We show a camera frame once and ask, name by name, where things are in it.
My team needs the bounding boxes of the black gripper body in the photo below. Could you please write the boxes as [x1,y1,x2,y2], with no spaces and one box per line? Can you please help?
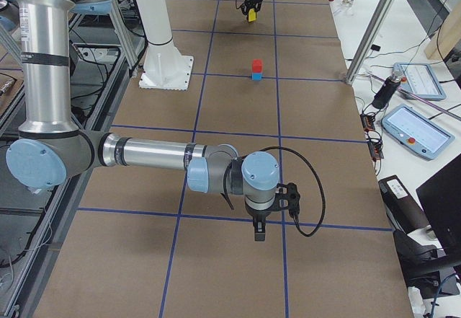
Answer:
[241,0,263,12]
[248,208,269,224]

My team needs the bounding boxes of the yellow cube block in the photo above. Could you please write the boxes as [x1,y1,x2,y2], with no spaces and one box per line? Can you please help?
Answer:
[247,9,257,22]

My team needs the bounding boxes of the red cube block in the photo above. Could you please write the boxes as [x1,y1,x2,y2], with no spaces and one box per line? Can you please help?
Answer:
[251,59,263,74]

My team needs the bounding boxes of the black water bottle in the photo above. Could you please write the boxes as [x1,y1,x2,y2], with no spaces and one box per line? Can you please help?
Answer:
[372,71,402,110]

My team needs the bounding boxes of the near blue teach pendant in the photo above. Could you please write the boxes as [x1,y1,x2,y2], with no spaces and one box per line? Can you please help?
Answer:
[381,105,455,160]

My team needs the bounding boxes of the blue teach pendant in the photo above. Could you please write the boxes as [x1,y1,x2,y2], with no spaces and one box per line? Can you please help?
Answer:
[393,63,447,101]
[381,105,455,160]

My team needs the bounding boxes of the black monitor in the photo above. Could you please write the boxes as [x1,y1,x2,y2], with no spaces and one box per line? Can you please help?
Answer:
[416,155,460,254]

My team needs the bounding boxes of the far blue teach pendant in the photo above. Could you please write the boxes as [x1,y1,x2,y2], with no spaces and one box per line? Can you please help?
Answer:
[393,63,447,101]

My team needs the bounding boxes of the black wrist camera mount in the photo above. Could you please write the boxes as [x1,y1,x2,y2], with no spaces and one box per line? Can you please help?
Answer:
[274,182,300,218]

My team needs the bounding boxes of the black camera cable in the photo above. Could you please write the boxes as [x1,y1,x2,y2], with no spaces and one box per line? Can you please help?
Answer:
[259,146,327,238]

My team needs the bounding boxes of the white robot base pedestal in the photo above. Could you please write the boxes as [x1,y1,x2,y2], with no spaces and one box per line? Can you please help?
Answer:
[136,0,194,91]

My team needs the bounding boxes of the aluminium frame post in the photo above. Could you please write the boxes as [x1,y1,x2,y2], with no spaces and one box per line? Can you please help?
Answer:
[344,0,394,85]

